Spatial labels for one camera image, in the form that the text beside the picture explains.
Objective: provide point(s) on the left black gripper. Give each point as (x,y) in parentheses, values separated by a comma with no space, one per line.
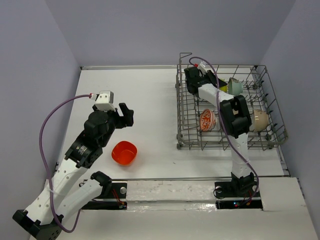
(128,115)

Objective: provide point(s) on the lime green bowl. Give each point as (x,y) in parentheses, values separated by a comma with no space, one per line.
(224,88)

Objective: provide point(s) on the celadon green ceramic bowl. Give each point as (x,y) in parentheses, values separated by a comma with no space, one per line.
(235,87)

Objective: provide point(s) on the orange square plastic bowl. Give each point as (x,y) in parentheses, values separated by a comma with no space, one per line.
(124,153)

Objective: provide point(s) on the orange patterned glass bowl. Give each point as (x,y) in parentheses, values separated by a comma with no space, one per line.
(207,120)

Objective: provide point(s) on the white ceramic bowl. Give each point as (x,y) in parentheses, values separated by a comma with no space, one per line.
(260,120)

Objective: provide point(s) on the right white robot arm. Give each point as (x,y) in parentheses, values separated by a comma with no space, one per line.
(235,121)

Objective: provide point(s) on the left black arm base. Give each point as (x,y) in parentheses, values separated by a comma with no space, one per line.
(113,199)

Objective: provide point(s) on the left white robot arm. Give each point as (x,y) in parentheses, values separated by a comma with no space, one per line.
(43,218)

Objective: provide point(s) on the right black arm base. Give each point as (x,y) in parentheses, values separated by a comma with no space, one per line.
(228,199)

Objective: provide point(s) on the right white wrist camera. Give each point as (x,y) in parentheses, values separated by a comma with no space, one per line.
(203,66)

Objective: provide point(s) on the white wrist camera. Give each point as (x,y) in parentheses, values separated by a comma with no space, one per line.
(104,101)
(203,66)

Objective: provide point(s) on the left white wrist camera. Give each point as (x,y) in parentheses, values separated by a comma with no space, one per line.
(104,101)

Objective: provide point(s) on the grey wire dish rack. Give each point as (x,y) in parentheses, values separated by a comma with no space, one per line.
(259,94)

